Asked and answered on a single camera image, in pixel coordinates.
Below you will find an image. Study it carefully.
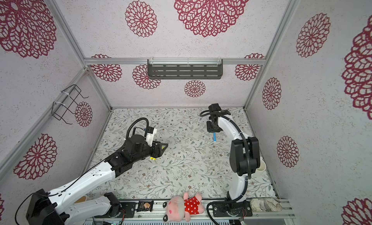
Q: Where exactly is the small dark snack packet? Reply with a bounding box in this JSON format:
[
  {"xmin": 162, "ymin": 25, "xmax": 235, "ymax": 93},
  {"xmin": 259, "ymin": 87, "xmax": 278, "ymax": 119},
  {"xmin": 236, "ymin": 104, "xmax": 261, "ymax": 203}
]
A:
[{"xmin": 137, "ymin": 201, "xmax": 154, "ymax": 212}]

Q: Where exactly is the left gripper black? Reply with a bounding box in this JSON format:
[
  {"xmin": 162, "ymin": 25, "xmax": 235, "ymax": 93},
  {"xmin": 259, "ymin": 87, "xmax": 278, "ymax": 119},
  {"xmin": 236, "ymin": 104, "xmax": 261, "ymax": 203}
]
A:
[{"xmin": 133, "ymin": 141, "xmax": 169, "ymax": 164}]

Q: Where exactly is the black wire wall rack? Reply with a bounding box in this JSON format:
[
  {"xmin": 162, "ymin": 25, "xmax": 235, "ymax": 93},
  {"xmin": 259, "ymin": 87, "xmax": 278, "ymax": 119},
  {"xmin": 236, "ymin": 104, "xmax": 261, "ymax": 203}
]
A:
[{"xmin": 50, "ymin": 84, "xmax": 89, "ymax": 125}]

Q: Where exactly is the pink pig plush toy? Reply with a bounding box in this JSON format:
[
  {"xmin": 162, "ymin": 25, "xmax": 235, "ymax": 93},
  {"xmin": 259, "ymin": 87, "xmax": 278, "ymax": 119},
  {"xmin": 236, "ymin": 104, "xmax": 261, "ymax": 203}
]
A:
[{"xmin": 163, "ymin": 192, "xmax": 205, "ymax": 223}]

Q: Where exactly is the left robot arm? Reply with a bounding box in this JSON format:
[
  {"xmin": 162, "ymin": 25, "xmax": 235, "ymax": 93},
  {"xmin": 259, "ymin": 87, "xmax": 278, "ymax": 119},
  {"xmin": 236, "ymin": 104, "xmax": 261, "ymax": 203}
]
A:
[{"xmin": 26, "ymin": 135, "xmax": 168, "ymax": 225}]

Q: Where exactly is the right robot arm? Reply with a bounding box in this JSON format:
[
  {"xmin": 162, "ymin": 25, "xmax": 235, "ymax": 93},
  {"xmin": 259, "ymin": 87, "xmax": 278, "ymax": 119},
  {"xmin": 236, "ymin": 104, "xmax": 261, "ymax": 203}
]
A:
[{"xmin": 200, "ymin": 104, "xmax": 261, "ymax": 208}]

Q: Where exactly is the white cup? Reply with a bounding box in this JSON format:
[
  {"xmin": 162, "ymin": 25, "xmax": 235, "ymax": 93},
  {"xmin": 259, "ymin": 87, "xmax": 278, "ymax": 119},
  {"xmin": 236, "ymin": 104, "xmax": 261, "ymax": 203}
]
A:
[{"xmin": 255, "ymin": 157, "xmax": 267, "ymax": 173}]

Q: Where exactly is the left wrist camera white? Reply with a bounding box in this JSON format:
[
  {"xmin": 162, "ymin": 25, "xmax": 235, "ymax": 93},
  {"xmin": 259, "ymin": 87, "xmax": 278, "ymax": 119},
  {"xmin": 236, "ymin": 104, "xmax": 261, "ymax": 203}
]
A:
[{"xmin": 146, "ymin": 127, "xmax": 157, "ymax": 147}]

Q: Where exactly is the dark grey wall shelf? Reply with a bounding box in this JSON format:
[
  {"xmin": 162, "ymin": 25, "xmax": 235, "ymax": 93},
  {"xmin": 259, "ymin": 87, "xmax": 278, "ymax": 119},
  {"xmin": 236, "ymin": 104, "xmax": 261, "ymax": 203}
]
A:
[{"xmin": 147, "ymin": 59, "xmax": 223, "ymax": 80}]

